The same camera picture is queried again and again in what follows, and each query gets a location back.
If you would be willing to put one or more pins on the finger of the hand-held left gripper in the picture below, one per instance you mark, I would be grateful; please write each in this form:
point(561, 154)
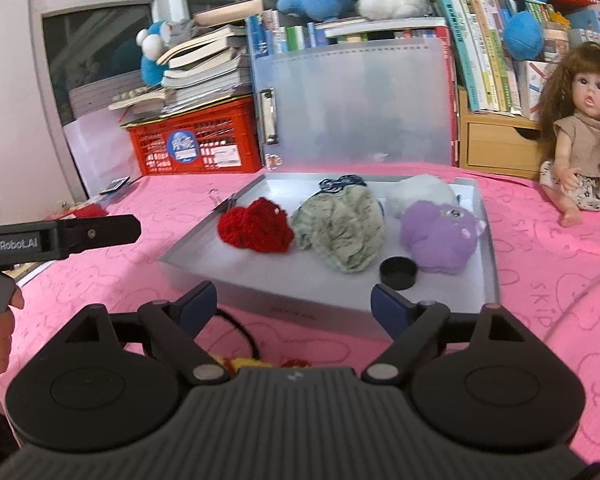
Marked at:
point(105, 232)

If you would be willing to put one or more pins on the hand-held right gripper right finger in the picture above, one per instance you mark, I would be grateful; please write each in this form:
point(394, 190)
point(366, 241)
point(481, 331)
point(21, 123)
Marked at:
point(391, 306)

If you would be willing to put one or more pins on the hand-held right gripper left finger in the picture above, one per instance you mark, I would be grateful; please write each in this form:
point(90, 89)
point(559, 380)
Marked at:
point(199, 305)

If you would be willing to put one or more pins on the black round lid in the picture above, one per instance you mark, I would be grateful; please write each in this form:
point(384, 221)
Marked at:
point(399, 272)

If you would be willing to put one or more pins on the purple plush toy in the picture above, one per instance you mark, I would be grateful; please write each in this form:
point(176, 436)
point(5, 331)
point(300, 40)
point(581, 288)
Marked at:
point(437, 240)

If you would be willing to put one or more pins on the green floral cloth pouch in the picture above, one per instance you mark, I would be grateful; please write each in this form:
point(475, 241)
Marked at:
point(340, 230)

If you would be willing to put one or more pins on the white cardboard box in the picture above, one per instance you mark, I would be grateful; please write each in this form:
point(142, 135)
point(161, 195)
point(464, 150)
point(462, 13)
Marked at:
point(290, 280)

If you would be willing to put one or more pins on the white fluffy plush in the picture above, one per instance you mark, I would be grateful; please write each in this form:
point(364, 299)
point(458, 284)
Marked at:
point(420, 192)

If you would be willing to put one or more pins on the blue floral cloth pouch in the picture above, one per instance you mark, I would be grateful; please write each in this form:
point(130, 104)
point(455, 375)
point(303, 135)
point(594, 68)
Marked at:
point(337, 185)

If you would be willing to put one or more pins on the red envelope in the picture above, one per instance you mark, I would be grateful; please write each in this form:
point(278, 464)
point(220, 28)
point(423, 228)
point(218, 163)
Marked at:
point(87, 211)

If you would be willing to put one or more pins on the small dark card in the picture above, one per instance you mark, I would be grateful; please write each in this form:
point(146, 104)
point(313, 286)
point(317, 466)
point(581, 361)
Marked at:
point(115, 185)

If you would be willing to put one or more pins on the white paper sheet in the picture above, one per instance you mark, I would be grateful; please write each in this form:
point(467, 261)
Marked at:
point(95, 145)

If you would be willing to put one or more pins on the red plastic crate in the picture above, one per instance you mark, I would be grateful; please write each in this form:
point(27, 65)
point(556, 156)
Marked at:
point(150, 152)

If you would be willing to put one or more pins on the black binder clip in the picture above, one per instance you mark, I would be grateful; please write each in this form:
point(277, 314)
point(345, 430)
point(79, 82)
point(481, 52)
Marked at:
point(225, 205)

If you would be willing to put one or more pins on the pink rabbit-print blanket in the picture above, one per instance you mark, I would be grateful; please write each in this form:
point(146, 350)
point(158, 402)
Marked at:
point(530, 310)

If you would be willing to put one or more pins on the grey grid cutting mat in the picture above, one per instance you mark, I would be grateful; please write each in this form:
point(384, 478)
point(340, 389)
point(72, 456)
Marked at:
point(100, 92)

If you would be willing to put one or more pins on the blue white plush toy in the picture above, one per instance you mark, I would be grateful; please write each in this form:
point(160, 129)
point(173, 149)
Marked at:
point(152, 60)

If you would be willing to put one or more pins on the stack of lying books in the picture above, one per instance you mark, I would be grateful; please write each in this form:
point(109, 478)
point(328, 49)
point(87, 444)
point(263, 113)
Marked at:
point(205, 75)

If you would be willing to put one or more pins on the wooden drawer box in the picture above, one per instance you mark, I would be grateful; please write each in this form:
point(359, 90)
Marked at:
point(495, 145)

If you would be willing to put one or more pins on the translucent plastic file case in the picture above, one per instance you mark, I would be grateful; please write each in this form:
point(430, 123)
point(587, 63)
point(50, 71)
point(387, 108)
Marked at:
point(355, 110)

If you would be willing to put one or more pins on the brown-haired baby doll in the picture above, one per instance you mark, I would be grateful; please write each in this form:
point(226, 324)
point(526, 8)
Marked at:
point(580, 145)

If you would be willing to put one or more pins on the white printed carton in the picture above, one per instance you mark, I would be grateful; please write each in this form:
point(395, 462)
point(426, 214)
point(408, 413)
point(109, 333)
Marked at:
point(532, 85)

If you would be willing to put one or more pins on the row of green white books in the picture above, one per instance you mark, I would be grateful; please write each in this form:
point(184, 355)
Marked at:
point(485, 55)

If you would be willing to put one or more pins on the row of books behind clipboard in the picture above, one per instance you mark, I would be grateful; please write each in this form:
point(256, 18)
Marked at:
point(300, 37)

